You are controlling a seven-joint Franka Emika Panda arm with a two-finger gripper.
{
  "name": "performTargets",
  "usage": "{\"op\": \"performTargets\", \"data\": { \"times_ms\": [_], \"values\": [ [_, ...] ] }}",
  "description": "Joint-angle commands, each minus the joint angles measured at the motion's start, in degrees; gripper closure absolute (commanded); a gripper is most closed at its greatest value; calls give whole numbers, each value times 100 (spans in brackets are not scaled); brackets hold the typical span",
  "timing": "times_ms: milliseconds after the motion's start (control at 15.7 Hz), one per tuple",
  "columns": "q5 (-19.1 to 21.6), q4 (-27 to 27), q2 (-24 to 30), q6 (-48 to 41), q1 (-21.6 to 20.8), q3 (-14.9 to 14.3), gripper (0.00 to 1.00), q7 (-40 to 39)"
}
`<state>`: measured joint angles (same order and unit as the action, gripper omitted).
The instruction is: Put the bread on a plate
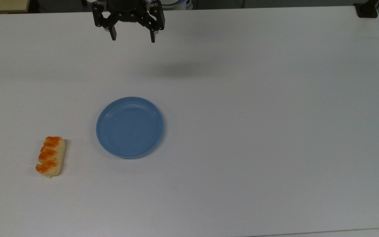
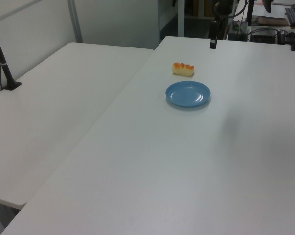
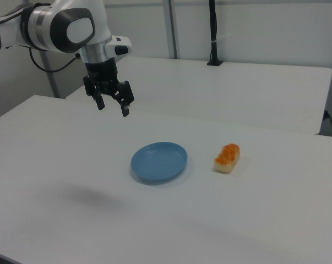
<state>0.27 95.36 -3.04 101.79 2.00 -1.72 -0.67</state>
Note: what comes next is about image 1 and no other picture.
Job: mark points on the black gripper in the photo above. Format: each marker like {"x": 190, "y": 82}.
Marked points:
{"x": 127, "y": 13}

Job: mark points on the orange glazed bread roll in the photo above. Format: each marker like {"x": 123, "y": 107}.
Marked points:
{"x": 51, "y": 156}

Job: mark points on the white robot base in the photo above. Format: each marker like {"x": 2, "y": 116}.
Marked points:
{"x": 178, "y": 4}

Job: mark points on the blue round plate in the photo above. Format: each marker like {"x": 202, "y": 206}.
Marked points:
{"x": 129, "y": 127}

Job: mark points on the wooden side table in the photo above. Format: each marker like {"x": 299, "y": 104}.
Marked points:
{"x": 3, "y": 5}

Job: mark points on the white adjacent table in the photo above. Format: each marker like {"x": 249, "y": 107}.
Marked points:
{"x": 341, "y": 233}

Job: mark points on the black table clamp mount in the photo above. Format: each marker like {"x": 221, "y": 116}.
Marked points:
{"x": 366, "y": 10}

